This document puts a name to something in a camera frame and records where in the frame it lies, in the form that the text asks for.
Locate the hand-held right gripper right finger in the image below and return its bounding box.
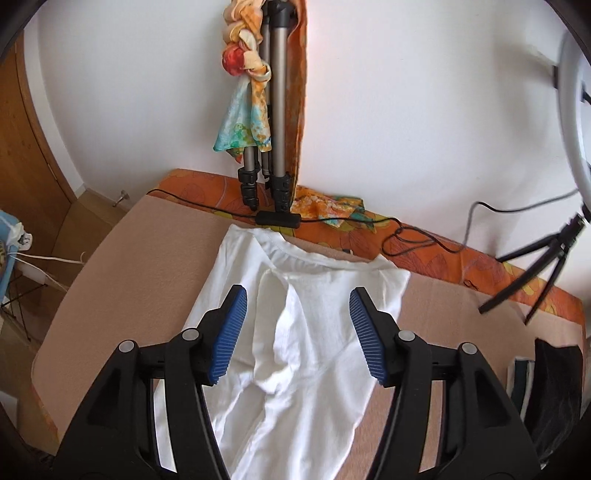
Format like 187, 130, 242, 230
349, 286, 542, 480

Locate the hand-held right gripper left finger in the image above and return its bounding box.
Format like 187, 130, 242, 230
54, 285, 249, 480

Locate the white t-shirt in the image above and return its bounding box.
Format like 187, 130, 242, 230
154, 224, 411, 480

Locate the beige blanket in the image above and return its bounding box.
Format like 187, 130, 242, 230
30, 196, 585, 480

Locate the orange floral bed sheet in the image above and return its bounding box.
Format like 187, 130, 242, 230
159, 168, 585, 337

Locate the small colourful floral cloth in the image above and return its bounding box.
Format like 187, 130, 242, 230
295, 187, 368, 229

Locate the dark green garment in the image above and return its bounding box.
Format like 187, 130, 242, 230
506, 355, 537, 416

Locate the black garment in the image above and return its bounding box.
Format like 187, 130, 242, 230
533, 338, 584, 457

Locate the small black tripod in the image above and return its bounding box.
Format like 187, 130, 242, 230
478, 215, 585, 326

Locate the colourful knotted scarf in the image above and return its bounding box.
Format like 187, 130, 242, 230
212, 0, 273, 163

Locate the blue and white cloth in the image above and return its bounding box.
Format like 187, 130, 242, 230
0, 210, 26, 259

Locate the silver folded tripod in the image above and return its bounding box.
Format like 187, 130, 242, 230
238, 0, 303, 228

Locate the wooden door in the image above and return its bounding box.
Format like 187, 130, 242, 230
0, 34, 77, 222

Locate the black power cable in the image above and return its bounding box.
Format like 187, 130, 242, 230
145, 188, 575, 258

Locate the white cable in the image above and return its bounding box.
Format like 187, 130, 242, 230
18, 251, 88, 289

